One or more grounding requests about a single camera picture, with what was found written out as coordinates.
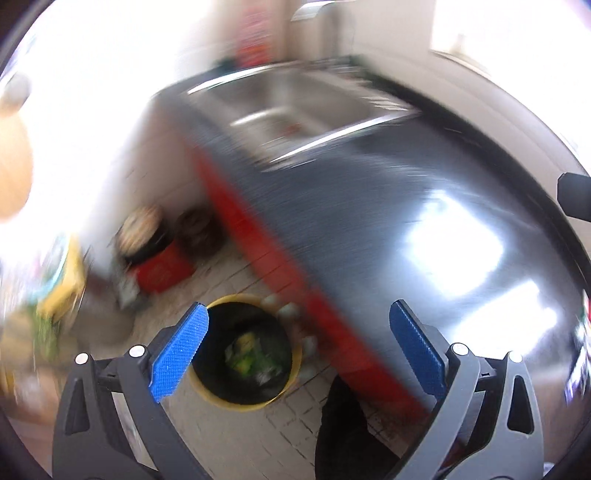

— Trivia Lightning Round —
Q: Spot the dark round pot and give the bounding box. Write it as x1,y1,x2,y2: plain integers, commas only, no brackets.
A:
178,209,225,254

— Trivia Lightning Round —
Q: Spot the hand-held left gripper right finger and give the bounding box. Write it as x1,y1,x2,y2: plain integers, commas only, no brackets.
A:
389,299,543,480

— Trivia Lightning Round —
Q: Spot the red kitchen cabinet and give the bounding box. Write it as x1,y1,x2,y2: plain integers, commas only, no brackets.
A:
189,143,437,421

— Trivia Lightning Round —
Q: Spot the red wall poster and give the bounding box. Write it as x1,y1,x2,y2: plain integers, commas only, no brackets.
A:
235,0,274,66

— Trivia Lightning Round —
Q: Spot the chrome faucet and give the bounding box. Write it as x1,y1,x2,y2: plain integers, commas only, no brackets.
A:
291,0,342,51

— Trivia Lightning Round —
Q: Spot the wooden door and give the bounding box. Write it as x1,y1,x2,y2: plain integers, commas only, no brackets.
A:
0,76,35,220

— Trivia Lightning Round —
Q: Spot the red bucket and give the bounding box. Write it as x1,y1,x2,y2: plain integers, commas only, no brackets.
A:
127,231,195,294

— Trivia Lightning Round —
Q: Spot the stainless steel sink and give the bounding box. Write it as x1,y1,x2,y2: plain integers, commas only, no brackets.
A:
187,62,419,169

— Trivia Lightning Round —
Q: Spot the yellow plastic stool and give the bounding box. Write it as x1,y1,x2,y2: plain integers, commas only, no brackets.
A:
34,233,88,324

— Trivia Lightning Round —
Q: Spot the yellow bin with black bag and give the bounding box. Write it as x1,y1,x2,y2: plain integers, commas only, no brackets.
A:
187,294,304,411

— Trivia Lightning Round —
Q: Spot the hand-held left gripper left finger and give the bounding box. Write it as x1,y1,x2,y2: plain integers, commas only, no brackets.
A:
53,302,218,480

